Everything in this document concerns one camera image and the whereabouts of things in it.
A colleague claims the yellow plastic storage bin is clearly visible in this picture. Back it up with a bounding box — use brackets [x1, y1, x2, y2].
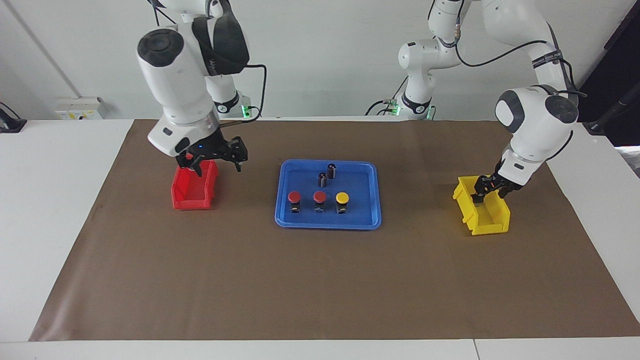
[452, 174, 512, 237]

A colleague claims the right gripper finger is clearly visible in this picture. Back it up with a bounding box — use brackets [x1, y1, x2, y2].
[176, 156, 204, 177]
[225, 137, 248, 173]

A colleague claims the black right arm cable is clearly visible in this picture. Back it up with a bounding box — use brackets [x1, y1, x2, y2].
[217, 62, 268, 126]

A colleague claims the white wall power outlet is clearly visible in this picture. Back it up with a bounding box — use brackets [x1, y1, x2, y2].
[54, 96, 107, 121]

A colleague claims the black backdrop panel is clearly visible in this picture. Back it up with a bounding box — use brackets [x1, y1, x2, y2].
[575, 0, 640, 147]

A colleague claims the red plastic storage bin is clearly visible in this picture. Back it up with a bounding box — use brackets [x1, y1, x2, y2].
[171, 157, 221, 211]

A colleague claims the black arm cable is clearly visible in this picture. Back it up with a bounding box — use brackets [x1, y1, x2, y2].
[217, 62, 268, 126]
[452, 20, 588, 98]

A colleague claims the black stand pole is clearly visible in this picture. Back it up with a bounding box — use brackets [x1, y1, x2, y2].
[582, 97, 640, 137]

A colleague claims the grey crumpled plastic sheet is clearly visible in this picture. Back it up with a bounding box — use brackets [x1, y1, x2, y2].
[614, 145, 640, 179]

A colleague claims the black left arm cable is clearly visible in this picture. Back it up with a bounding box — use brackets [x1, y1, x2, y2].
[452, 20, 588, 98]

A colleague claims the blue plastic tray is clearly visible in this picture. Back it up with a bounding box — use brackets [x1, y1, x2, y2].
[274, 159, 382, 230]

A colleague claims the brown paper table mat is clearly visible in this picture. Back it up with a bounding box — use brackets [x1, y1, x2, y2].
[29, 118, 640, 342]

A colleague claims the small black device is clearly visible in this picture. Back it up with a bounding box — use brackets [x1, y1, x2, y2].
[0, 101, 27, 134]

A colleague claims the black base cable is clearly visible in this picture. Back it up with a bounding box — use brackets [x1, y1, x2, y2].
[366, 75, 408, 117]

